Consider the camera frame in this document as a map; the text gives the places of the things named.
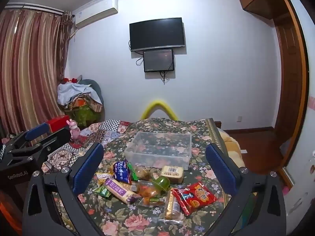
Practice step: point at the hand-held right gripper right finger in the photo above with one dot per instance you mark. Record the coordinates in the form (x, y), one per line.
(219, 167)

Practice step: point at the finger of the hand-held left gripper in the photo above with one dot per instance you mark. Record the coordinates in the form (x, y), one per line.
(57, 136)
(38, 129)

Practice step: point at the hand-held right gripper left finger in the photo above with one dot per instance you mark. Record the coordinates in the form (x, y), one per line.
(88, 167)

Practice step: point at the purple snack packet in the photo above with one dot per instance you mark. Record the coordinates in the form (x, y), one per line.
(118, 189)

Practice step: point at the red snack packet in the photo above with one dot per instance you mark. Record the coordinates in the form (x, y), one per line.
(194, 196)

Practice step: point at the clear bun packet green edge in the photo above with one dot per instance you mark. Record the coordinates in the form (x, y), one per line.
(141, 172)

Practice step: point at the green plastic cup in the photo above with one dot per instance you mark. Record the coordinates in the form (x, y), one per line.
(161, 183)

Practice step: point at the golden biscuit packet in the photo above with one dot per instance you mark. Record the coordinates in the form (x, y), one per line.
(171, 209)

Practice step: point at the clear plastic container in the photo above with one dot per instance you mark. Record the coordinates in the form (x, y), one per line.
(157, 150)

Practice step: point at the red box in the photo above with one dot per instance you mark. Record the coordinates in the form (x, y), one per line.
(59, 122)

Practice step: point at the pink bunny toy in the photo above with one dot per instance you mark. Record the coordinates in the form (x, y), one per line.
(73, 129)

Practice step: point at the small yellow snack packet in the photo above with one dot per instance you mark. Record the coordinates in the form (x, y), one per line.
(104, 176)

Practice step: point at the yellow fleece blanket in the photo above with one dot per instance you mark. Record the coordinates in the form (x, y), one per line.
(232, 147)

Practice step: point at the small green snack packet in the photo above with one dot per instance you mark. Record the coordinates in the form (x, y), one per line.
(102, 191)

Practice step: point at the blue snack packet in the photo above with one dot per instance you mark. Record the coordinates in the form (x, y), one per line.
(121, 172)

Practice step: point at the patchwork quilt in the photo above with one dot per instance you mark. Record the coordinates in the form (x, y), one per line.
(108, 130)

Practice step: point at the tan cake packet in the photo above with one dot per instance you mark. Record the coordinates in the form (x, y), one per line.
(172, 174)

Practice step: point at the pile of clothes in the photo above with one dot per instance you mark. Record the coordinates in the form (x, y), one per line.
(73, 91)

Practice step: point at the grey cushion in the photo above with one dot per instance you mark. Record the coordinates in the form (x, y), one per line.
(94, 84)

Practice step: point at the striped red curtain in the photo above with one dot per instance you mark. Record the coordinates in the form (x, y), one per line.
(32, 66)

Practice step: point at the clear orange snack packet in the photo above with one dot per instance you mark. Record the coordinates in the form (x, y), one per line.
(149, 193)

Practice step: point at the pink cloth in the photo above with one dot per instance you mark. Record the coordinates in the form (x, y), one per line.
(285, 190)

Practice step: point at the yellow foam tube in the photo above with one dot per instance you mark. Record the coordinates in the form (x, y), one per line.
(158, 104)

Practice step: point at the white wardrobe door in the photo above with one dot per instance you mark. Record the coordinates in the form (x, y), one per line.
(305, 140)

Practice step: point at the white air conditioner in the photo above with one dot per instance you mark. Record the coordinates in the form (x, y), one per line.
(96, 13)

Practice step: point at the small black wall monitor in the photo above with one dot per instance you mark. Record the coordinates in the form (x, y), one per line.
(158, 60)

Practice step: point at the black wall television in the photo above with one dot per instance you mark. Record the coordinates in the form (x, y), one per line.
(157, 34)

